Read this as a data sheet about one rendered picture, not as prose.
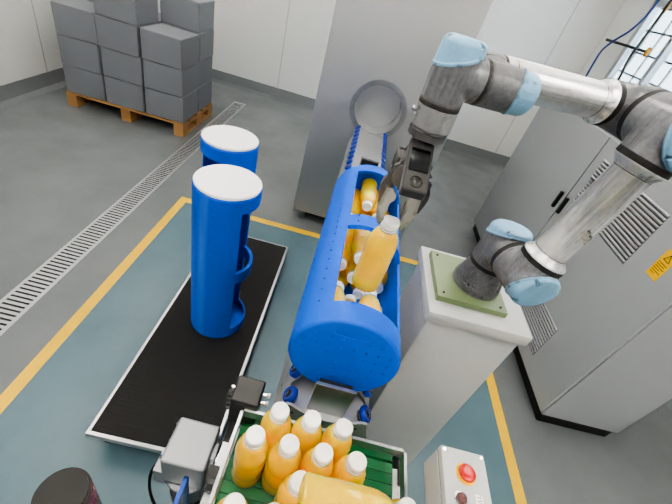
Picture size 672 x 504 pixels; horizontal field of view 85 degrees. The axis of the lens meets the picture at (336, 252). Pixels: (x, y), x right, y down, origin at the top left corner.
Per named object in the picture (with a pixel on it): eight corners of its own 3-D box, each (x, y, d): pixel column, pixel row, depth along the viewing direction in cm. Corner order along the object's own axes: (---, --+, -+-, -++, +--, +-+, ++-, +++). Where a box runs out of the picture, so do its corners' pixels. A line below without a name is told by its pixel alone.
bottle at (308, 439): (278, 446, 91) (291, 409, 80) (305, 438, 94) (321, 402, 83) (286, 476, 87) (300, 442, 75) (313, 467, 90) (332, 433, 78)
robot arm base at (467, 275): (490, 272, 124) (505, 250, 118) (503, 305, 112) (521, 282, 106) (448, 262, 122) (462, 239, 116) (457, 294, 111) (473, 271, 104)
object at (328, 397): (343, 410, 100) (356, 385, 92) (342, 418, 98) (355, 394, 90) (308, 400, 99) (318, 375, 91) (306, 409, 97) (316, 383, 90)
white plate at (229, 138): (224, 120, 196) (224, 122, 197) (188, 133, 175) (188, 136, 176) (269, 139, 192) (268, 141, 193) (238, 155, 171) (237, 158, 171)
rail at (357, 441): (399, 453, 92) (403, 448, 90) (399, 457, 91) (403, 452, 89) (244, 413, 90) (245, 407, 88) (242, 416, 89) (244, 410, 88)
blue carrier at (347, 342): (387, 228, 170) (408, 174, 153) (380, 402, 101) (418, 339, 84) (327, 212, 169) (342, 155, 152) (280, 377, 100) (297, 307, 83)
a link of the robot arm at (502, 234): (499, 250, 117) (522, 215, 109) (519, 279, 107) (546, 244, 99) (465, 245, 114) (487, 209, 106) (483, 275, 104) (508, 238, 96)
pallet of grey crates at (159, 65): (211, 114, 451) (216, 0, 379) (183, 137, 388) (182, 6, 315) (114, 85, 443) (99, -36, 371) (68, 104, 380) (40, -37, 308)
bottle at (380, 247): (383, 291, 90) (412, 232, 78) (360, 298, 86) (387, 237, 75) (367, 271, 94) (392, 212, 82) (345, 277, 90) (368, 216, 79)
